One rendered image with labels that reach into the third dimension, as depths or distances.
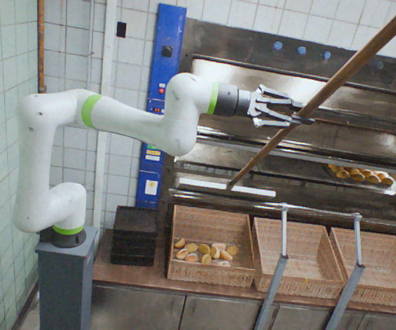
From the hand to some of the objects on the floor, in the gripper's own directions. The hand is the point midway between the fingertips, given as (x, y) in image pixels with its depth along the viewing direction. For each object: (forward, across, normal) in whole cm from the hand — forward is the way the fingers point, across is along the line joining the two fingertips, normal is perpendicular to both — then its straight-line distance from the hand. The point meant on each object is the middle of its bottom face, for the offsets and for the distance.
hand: (302, 114), depth 104 cm
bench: (+52, +86, -198) cm, 222 cm away
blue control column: (-42, +7, -292) cm, 295 cm away
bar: (+34, +100, -182) cm, 211 cm away
